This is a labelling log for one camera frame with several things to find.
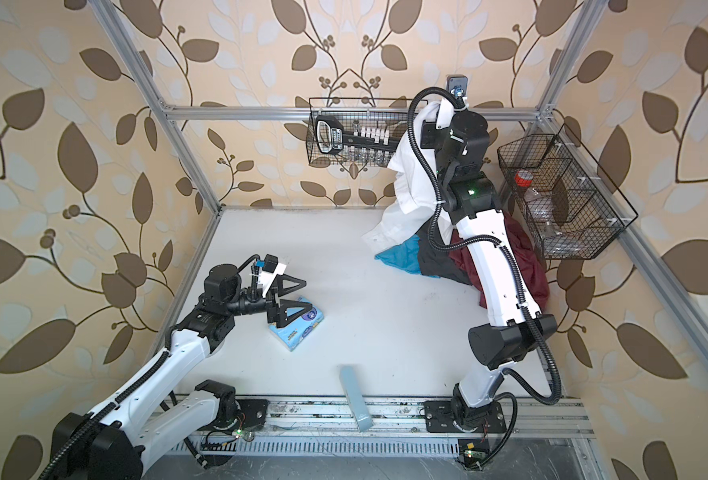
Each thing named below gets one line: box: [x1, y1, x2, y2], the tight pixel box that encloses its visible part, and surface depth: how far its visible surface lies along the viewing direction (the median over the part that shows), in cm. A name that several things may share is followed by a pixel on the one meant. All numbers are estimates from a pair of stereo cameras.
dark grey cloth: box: [415, 221, 472, 285], surface depth 98 cm
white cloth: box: [363, 98, 455, 245], surface depth 74 cm
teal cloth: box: [374, 234, 421, 274], surface depth 107 cm
